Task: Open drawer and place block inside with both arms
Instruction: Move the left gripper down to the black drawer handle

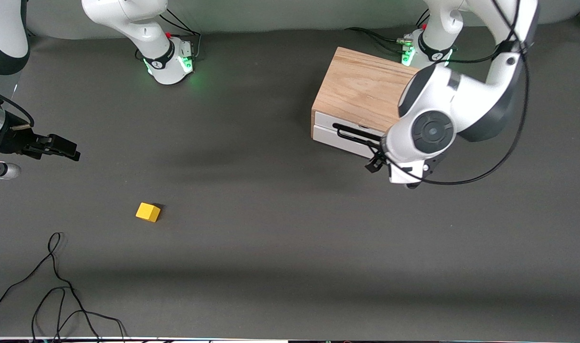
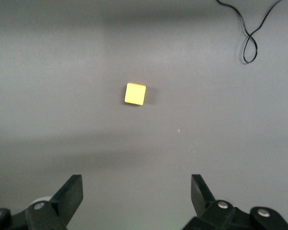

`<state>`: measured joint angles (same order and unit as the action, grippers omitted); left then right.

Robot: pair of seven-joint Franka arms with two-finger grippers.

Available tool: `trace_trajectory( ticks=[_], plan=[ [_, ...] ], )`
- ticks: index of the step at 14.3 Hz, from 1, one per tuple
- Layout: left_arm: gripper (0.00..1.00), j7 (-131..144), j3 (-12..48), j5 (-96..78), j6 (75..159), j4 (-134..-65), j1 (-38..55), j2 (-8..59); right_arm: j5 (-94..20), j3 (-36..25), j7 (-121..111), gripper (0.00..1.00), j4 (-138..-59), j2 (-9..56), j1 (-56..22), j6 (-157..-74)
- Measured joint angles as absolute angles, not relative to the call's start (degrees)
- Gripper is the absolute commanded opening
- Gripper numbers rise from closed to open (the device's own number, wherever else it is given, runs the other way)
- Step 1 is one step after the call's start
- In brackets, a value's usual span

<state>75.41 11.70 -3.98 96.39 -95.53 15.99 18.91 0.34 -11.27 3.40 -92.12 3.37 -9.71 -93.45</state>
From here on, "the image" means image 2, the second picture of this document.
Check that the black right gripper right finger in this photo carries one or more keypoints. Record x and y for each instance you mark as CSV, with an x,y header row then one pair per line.
x,y
206,208

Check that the yellow block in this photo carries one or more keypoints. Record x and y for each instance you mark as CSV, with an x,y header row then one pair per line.
x,y
135,94

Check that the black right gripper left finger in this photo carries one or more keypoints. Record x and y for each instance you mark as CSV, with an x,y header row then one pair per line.
x,y
67,196

